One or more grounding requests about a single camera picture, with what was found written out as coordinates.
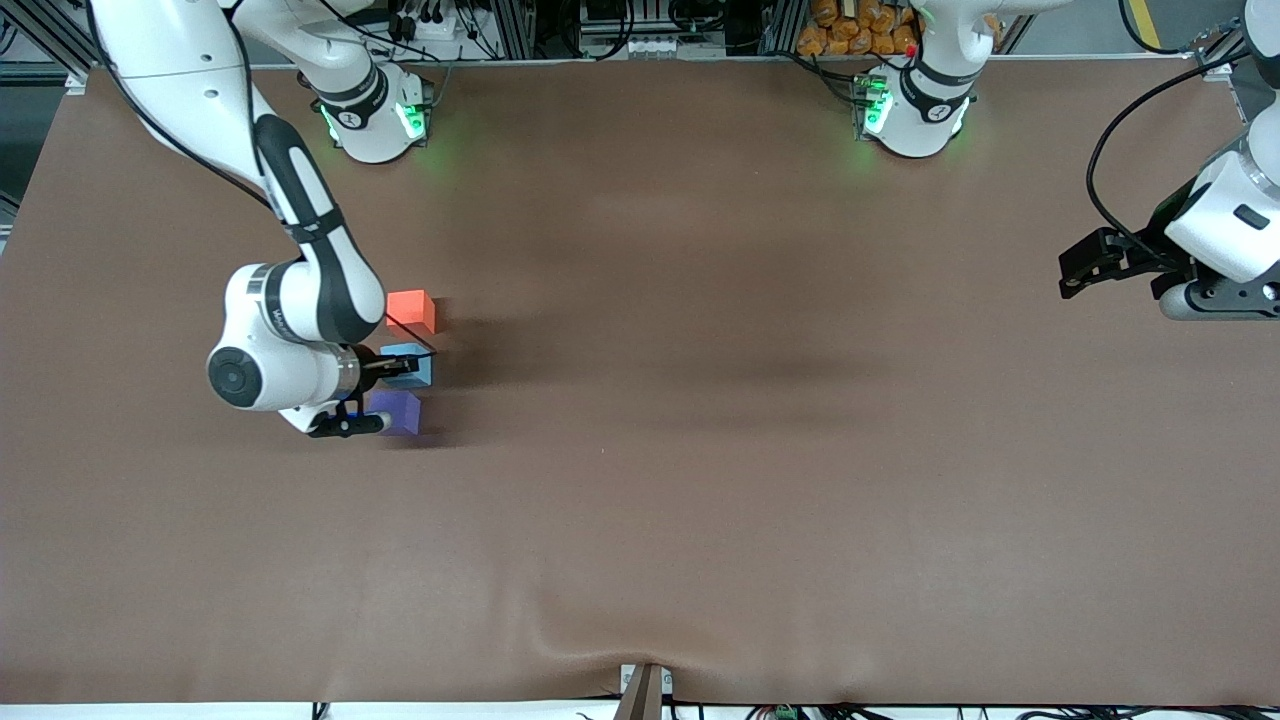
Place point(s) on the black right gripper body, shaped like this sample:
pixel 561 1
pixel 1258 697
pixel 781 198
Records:
pixel 371 367

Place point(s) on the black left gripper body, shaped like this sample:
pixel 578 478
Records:
pixel 1158 243

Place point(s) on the blue foam block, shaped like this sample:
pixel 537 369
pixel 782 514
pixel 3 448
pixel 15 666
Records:
pixel 425 372

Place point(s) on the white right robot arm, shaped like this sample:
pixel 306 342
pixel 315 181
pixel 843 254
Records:
pixel 320 280

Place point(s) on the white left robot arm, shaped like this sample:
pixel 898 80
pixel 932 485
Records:
pixel 1225 215

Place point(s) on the purple foam block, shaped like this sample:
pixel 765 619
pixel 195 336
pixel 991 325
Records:
pixel 402 412

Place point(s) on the orange foam block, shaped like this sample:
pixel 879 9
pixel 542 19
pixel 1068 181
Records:
pixel 412 310

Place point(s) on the brown table mat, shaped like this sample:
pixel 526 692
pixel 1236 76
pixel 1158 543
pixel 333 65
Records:
pixel 700 400

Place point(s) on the orange fruit pile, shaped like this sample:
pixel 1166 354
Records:
pixel 855 30

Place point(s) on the power strip with black plugs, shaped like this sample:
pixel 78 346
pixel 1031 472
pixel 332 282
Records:
pixel 425 20

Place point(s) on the white power strip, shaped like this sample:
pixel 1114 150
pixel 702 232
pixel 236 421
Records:
pixel 650 45

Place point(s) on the aluminium frame post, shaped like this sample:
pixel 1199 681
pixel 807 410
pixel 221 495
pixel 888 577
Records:
pixel 50 50
pixel 1225 50

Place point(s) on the metal table edge bracket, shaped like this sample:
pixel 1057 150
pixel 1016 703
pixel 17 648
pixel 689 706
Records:
pixel 645 692

